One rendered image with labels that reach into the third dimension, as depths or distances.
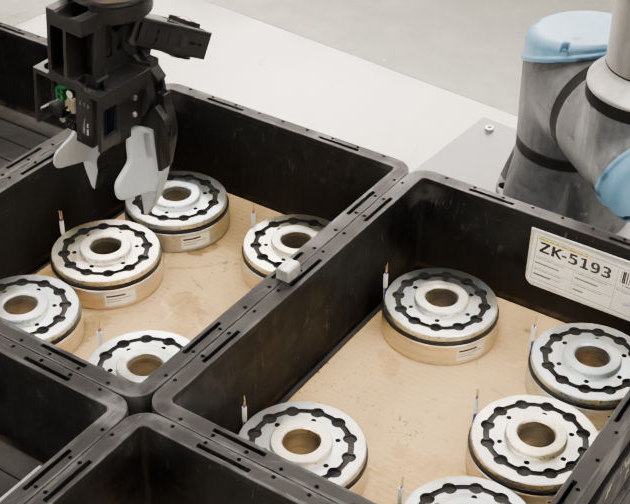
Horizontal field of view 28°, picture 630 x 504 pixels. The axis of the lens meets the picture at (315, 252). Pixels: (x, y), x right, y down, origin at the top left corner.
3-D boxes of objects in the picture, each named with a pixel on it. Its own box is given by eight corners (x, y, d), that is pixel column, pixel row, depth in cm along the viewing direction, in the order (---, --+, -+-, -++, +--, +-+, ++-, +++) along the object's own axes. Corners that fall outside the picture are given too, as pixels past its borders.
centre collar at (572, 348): (576, 335, 108) (577, 329, 108) (630, 356, 106) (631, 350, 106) (552, 365, 105) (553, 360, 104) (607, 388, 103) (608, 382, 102)
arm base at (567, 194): (555, 153, 151) (563, 81, 145) (657, 208, 142) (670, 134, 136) (466, 202, 143) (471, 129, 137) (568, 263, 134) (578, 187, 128)
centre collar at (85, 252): (103, 229, 120) (103, 224, 120) (143, 246, 118) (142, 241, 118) (68, 254, 117) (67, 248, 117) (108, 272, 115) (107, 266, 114)
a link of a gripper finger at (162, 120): (130, 165, 108) (111, 73, 104) (143, 157, 109) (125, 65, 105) (171, 176, 106) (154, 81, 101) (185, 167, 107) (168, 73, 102)
